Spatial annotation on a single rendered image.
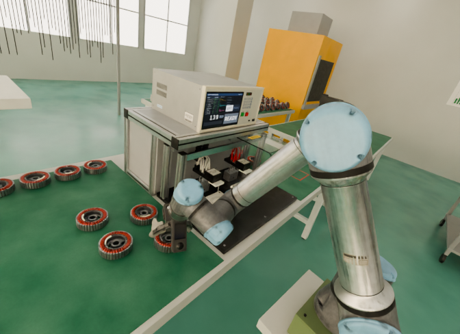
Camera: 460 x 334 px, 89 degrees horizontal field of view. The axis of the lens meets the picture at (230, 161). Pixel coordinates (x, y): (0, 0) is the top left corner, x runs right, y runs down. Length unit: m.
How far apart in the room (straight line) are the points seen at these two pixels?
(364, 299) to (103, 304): 0.68
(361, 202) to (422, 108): 5.64
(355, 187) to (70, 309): 0.80
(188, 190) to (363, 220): 0.40
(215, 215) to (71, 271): 0.53
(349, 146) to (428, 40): 5.78
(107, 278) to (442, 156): 6.00
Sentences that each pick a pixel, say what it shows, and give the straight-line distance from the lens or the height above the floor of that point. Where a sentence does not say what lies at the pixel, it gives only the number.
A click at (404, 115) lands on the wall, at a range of 6.13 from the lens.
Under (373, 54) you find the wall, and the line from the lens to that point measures 6.27.
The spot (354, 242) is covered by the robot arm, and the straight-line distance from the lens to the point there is 0.54.
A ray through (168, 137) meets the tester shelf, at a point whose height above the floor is 1.10.
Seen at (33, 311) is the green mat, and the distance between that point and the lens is 0.92.
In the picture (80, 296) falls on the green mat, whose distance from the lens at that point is 0.91.
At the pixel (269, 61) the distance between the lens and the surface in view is 5.04.
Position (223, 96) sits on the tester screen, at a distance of 1.10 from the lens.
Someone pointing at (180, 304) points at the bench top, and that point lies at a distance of 0.87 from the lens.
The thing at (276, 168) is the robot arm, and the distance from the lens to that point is 0.64.
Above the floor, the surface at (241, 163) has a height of 0.92.
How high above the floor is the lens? 1.48
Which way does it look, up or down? 25 degrees down
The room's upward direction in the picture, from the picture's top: 12 degrees clockwise
